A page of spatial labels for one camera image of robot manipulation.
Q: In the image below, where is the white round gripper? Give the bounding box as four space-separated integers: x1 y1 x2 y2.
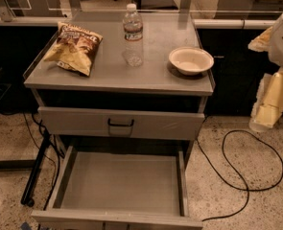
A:
248 12 283 132

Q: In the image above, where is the clear plastic water bottle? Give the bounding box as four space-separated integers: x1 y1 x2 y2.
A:
123 4 143 67

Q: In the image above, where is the grey drawer cabinet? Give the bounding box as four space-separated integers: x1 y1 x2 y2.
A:
22 10 216 230

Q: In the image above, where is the closed grey upper drawer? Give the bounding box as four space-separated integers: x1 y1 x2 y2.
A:
38 106 204 140

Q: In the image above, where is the open grey middle drawer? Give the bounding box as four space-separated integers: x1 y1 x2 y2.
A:
32 147 202 230

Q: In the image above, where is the white paper bowl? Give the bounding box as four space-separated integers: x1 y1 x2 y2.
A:
169 47 214 76

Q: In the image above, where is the yellow brown chip bag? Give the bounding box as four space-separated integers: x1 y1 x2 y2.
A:
43 22 103 76

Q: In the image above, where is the black floor cable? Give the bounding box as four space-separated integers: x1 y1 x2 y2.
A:
196 129 283 222

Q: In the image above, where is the black drawer handle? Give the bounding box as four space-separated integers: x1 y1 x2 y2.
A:
107 118 134 127

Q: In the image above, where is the black table leg frame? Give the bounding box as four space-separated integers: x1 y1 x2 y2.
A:
0 132 50 207

